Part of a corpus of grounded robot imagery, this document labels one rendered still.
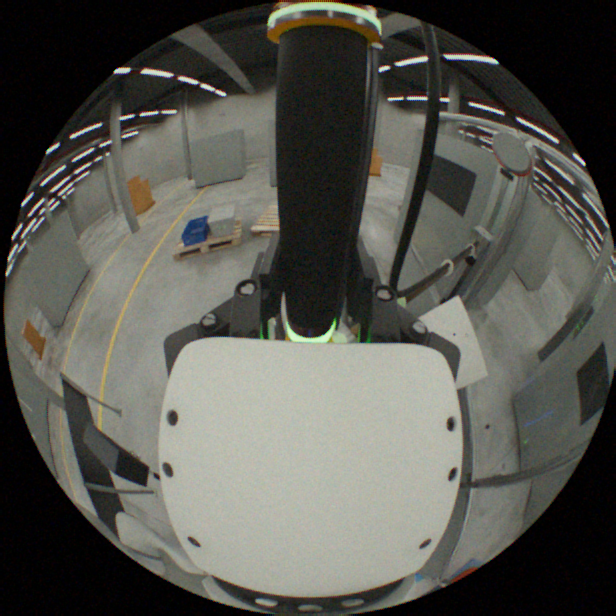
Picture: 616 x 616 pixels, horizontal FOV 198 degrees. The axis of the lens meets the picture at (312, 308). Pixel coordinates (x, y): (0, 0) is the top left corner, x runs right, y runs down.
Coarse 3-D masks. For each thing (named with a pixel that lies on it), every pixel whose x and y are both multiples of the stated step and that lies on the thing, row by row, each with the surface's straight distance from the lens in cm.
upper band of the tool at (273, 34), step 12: (348, 12) 9; (288, 24) 9; (300, 24) 9; (312, 24) 9; (324, 24) 9; (336, 24) 9; (348, 24) 9; (360, 24) 9; (276, 36) 10; (372, 36) 10
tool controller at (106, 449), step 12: (96, 432) 90; (96, 444) 89; (108, 444) 82; (108, 456) 82; (120, 456) 78; (132, 456) 86; (108, 468) 82; (120, 468) 80; (132, 468) 84; (144, 468) 88; (132, 480) 85; (144, 480) 90
